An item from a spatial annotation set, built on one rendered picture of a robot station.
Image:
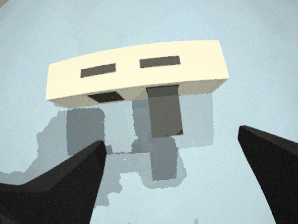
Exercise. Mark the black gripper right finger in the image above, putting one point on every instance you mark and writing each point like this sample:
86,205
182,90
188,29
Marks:
274,161

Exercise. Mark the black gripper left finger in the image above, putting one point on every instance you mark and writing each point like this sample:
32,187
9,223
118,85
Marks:
64,195

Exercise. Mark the black two-prong plug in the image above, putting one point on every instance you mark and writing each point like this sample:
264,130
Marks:
165,111

